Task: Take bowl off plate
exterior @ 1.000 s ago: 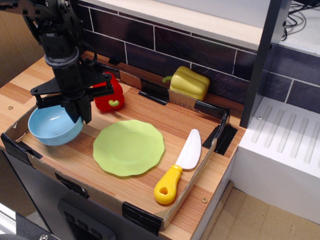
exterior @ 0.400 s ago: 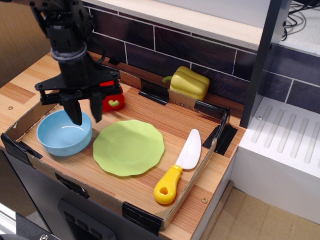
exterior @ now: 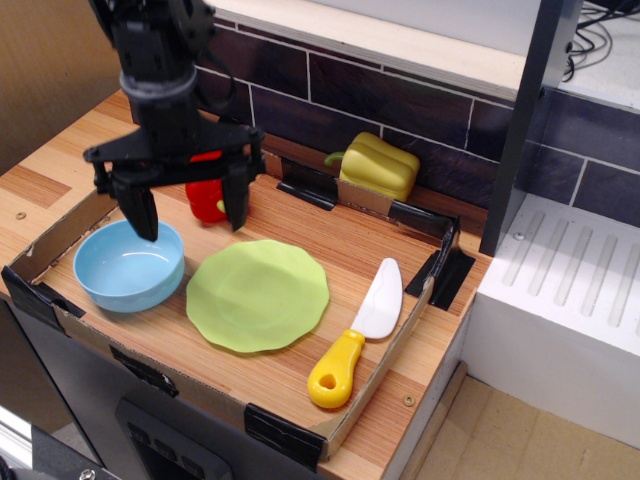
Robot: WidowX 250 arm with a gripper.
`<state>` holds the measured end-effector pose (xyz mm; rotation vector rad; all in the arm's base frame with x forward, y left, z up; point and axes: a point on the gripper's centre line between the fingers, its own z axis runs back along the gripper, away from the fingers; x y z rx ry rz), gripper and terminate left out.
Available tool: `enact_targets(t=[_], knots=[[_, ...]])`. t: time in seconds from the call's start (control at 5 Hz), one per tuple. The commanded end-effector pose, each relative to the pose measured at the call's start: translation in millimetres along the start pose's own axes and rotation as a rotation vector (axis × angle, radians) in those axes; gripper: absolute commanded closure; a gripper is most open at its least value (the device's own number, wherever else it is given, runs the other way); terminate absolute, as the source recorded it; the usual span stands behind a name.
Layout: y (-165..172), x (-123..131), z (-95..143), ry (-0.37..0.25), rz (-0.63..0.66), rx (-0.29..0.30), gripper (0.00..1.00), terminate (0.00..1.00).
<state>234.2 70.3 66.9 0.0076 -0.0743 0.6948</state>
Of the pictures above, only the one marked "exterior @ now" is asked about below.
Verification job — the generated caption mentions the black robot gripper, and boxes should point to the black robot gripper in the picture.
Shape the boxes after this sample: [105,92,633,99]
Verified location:
[83,84,265,242]

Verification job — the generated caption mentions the light blue bowl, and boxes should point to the light blue bowl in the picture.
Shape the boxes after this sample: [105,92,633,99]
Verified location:
[73,220,185,313]

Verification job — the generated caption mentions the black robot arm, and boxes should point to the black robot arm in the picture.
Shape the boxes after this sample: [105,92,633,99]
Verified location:
[84,1,264,241]

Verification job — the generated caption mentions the light green plate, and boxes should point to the light green plate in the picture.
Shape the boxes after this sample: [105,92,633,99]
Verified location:
[186,240,330,353]

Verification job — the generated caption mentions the cardboard fence with black tape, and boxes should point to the cardboard fence with black tape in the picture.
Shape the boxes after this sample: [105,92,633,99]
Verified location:
[0,115,477,474]

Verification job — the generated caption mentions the red toy bell pepper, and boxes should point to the red toy bell pepper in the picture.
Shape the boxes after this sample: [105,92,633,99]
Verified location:
[185,179,227,224]

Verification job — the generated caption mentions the yellow toy bell pepper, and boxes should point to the yellow toy bell pepper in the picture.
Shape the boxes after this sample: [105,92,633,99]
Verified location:
[324,132,420,201]

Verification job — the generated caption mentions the grey toy oven front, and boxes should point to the grey toy oven front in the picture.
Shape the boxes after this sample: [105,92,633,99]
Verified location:
[116,400,234,480]

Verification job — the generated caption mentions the white toy sink drainboard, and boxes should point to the white toy sink drainboard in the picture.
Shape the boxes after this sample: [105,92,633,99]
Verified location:
[462,195,639,447]

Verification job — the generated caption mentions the yellow handled toy knife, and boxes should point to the yellow handled toy knife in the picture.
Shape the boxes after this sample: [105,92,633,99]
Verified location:
[307,258,403,409]

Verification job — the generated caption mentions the dark grey vertical post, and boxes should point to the dark grey vertical post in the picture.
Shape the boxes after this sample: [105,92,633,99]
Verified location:
[479,0,582,256]

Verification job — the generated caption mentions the black cables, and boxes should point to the black cables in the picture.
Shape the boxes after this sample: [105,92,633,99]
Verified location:
[561,0,640,84]

